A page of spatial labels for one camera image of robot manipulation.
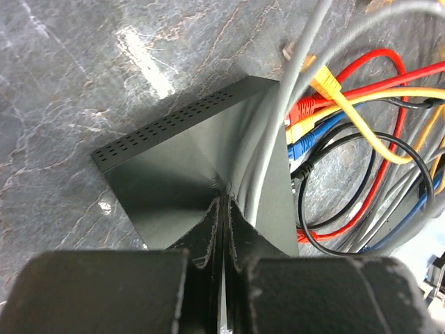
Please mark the black network switch box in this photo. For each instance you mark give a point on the black network switch box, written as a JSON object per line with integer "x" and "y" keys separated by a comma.
{"x": 166, "y": 174}

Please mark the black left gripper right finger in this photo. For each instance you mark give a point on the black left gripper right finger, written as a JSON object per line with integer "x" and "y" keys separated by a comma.
{"x": 268, "y": 291}

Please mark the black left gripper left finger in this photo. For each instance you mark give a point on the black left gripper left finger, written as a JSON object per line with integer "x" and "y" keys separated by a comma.
{"x": 176, "y": 290}

